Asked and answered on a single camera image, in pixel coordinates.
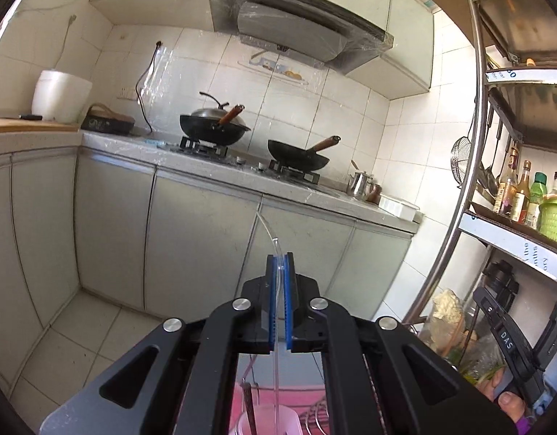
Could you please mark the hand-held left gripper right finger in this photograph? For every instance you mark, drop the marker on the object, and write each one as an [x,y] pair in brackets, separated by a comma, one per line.
[289,312]

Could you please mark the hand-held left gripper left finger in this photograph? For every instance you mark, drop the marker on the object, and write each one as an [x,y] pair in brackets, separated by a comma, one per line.
[271,303]

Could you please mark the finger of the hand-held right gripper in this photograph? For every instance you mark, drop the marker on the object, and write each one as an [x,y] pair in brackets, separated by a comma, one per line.
[484,303]

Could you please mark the pink plastic utensil cup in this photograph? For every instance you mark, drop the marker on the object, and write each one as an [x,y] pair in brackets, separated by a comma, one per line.
[260,423]

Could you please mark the person's right hand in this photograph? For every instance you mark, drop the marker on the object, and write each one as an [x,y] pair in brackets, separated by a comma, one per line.
[509,405]

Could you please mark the clear plastic bag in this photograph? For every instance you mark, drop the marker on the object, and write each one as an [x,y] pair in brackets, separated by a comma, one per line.
[482,358]

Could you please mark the napa cabbage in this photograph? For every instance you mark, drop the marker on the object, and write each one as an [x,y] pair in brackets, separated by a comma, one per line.
[446,312]

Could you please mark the pale lower kitchen cabinets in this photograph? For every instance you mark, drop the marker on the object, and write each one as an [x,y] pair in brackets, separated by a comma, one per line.
[192,235]

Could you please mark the green plastic basket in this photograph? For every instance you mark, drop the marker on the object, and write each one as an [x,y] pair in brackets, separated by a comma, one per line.
[555,222]

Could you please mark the green cap bottle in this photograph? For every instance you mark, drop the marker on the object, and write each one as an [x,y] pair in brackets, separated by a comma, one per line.
[534,204]

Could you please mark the amber oil bottle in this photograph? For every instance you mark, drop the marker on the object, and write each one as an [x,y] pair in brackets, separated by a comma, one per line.
[521,195]

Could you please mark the brown sauce bottle red label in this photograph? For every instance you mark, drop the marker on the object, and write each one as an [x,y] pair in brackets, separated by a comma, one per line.
[505,185]

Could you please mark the white rectangular container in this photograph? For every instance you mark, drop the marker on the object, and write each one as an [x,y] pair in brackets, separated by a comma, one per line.
[396,207]

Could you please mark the hanging steel ladle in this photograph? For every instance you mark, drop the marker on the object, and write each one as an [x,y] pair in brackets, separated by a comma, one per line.
[489,163]

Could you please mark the metal storage rack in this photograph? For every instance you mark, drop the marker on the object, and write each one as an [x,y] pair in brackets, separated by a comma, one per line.
[469,163]

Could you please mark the metal mesh strainer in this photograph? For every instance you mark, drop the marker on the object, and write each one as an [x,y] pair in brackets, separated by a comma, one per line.
[460,163]

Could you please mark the brown cup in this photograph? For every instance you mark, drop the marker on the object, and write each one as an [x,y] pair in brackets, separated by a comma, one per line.
[373,195]

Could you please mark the steel kettle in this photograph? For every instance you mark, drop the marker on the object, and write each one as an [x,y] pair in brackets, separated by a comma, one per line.
[360,183]

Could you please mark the black gas stove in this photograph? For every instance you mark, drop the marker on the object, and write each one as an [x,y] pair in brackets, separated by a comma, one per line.
[242,156]

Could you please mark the grey wok lid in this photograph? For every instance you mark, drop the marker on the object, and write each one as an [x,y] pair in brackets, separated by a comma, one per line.
[208,112]

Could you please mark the dark woven basket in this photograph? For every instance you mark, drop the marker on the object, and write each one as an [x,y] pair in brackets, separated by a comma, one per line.
[107,121]

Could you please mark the grey range hood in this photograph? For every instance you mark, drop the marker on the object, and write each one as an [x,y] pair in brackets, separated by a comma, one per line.
[296,22]

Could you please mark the white rice cooker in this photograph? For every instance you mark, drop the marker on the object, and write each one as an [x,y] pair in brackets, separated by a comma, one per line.
[61,95]

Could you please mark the wooden cutting board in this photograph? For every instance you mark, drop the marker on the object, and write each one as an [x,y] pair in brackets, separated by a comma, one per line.
[29,124]

